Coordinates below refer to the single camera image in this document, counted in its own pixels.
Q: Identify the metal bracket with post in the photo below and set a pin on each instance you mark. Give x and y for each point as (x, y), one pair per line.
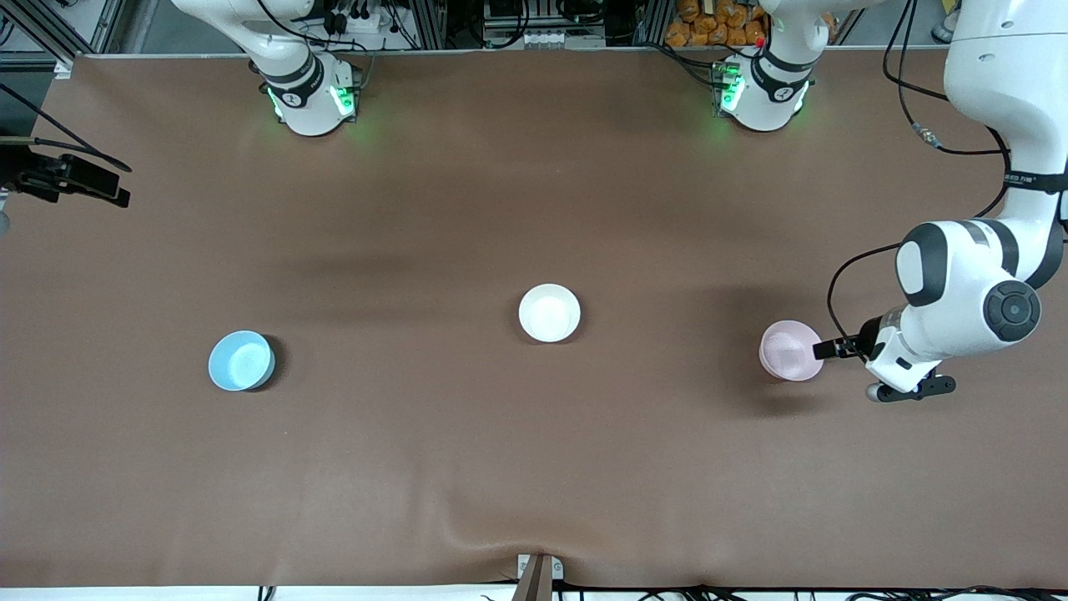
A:
(534, 584)

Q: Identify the orange objects pile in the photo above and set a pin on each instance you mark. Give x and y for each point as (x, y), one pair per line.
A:
(717, 21)

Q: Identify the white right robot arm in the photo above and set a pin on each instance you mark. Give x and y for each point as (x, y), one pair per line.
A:
(310, 108)

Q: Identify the electronics box with wiring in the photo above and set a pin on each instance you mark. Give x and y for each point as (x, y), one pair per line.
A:
(542, 37)

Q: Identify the brown table cloth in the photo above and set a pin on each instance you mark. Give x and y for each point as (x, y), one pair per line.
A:
(534, 467)

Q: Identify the aluminium frame post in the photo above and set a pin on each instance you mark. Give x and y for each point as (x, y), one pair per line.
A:
(651, 18)
(430, 21)

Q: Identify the white bowl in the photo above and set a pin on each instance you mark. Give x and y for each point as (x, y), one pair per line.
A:
(549, 313)

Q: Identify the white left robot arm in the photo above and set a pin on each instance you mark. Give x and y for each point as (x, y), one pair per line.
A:
(1001, 75)

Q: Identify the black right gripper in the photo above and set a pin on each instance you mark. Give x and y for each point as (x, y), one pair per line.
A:
(35, 178)

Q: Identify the blue bowl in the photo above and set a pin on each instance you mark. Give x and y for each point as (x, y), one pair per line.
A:
(240, 361)

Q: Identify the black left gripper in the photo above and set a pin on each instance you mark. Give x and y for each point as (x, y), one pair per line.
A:
(865, 338)

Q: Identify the white power strip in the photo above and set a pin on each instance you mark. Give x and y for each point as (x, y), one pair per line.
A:
(359, 23)

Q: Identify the aluminium frame profile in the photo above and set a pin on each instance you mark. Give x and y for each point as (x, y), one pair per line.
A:
(65, 60)

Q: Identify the pink bowl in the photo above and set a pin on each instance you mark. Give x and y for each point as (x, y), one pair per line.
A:
(786, 351)

